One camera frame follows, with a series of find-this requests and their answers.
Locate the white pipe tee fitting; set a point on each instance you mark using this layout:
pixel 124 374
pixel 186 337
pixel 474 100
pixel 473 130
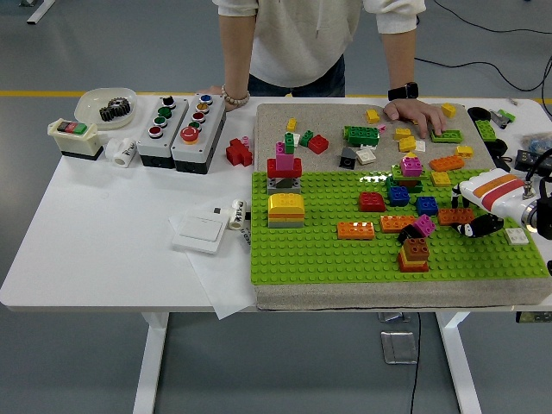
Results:
pixel 123 153

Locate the white table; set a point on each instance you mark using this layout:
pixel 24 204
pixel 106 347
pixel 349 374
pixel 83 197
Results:
pixel 108 215

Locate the grey furniture foot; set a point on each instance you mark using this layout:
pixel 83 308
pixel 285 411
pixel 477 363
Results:
pixel 41 8

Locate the narrow green brick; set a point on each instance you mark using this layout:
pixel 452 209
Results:
pixel 290 146

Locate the tall pink brick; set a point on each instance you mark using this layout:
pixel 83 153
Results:
pixel 284 163

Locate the black smartwatch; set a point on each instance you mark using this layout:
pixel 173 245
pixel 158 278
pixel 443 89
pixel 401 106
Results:
pixel 407 90

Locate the white labelled pipe fitting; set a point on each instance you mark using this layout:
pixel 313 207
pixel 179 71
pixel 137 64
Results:
pixel 236 215

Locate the pink two-by-two brick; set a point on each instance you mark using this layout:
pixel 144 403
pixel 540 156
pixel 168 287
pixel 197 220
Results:
pixel 424 225
pixel 411 166

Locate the small green brick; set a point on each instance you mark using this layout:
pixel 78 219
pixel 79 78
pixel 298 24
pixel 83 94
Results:
pixel 306 138

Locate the yellow curved brick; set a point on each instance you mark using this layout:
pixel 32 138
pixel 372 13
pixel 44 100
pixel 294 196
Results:
pixel 285 202

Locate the plastic bag with blue parts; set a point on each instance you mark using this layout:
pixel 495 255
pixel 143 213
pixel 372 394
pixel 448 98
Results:
pixel 539 142

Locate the metal floor socket plate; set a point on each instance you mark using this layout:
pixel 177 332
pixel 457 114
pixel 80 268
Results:
pixel 399 347

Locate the white two-by-two plate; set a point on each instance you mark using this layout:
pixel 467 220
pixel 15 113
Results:
pixel 517 238
pixel 365 155

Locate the beige red-green switch box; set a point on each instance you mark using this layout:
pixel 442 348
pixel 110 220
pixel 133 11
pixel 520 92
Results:
pixel 75 140

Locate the person's left forearm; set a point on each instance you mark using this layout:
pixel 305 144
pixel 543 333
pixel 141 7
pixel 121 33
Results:
pixel 399 60

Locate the green studded baseplate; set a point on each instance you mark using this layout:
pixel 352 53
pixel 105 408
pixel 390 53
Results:
pixel 323 259

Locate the person's left hand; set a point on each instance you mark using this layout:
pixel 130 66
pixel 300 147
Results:
pixel 409 112

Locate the grey-brown foam mat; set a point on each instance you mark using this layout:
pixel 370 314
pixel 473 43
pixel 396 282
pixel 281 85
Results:
pixel 328 116

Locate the white oval dish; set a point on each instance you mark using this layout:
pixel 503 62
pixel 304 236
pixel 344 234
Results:
pixel 92 101

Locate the black device box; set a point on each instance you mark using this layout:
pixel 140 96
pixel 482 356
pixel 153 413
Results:
pixel 524 157

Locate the red cross-shaped brick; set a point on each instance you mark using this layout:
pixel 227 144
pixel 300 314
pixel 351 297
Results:
pixel 237 152

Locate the red two-by-two brick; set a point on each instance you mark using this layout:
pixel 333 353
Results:
pixel 318 143

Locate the black metal gears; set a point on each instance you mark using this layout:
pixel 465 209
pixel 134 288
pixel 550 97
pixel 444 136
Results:
pixel 114 110

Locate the person's right hand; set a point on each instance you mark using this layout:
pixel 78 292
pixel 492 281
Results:
pixel 213 89

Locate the white paper sheet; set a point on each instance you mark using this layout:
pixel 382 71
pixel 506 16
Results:
pixel 224 293

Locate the brown two-by-two brick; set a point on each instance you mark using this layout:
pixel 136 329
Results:
pixel 416 249

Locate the orange thin plate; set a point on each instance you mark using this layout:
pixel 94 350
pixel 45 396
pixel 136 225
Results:
pixel 285 217

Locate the grey and green tool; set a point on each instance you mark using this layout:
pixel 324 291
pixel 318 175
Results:
pixel 500 118

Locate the small yellow brick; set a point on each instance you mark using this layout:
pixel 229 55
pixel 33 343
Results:
pixel 291 124

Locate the person's torso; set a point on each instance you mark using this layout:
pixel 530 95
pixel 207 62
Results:
pixel 302 43

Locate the yellow two-by-two brick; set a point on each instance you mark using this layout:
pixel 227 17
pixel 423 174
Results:
pixel 407 143
pixel 403 133
pixel 371 115
pixel 464 151
pixel 449 110

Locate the grey emergency-stop control box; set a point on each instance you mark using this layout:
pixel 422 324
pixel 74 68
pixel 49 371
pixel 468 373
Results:
pixel 211 129

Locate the person's right forearm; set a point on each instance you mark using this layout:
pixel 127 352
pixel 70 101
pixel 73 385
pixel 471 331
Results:
pixel 235 56

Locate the green studded brick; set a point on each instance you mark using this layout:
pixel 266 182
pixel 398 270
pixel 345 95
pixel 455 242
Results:
pixel 485 128

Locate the metal under-table bracket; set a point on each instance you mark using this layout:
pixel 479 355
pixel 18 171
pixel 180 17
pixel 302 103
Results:
pixel 394 317

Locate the small yellow roof piece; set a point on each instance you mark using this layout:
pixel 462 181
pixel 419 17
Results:
pixel 409 154

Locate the small black brick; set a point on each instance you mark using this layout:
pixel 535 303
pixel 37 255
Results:
pixel 404 235

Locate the grey arch brick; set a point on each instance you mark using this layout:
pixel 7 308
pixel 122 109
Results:
pixel 271 187

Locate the white table leg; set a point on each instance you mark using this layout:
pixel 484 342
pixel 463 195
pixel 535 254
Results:
pixel 151 366
pixel 459 366

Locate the dark grey slope brick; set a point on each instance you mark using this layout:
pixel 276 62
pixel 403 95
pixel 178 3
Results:
pixel 347 158

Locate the small metal screw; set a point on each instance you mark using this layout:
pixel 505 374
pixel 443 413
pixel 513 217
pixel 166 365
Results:
pixel 513 102

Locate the grey thin plate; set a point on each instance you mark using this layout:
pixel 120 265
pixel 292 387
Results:
pixel 285 224

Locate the red curved brick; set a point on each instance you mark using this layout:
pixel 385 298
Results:
pixel 372 201

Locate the orange two-by-four brick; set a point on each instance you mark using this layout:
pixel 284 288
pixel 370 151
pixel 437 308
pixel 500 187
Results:
pixel 453 216
pixel 356 230
pixel 447 162
pixel 397 223

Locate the lime green plate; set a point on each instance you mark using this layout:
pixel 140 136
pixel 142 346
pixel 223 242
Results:
pixel 397 169

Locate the small white brick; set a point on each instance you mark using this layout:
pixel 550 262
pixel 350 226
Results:
pixel 420 146
pixel 296 140

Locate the dark green brick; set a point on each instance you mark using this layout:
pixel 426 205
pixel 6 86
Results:
pixel 415 186

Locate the green two-by-four brick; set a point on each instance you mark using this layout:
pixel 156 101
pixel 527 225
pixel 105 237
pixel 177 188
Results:
pixel 361 135

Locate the black table control panel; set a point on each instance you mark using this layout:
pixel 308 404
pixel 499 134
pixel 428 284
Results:
pixel 535 317

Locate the blue two-by-two brick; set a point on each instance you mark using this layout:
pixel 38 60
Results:
pixel 427 205
pixel 399 195

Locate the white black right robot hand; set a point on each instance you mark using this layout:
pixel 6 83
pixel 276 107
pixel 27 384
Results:
pixel 491 190

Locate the grey four-button control box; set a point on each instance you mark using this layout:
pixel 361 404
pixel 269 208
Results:
pixel 174 125

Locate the yellow flat square plate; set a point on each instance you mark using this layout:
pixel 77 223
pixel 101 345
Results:
pixel 440 178

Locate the wide red brick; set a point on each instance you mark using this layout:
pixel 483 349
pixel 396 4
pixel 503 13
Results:
pixel 273 169

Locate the small pink brick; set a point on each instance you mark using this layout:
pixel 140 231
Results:
pixel 246 140

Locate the green two-by-four plate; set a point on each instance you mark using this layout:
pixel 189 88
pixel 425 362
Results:
pixel 453 137

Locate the white wall switch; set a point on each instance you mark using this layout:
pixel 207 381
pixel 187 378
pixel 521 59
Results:
pixel 200 233

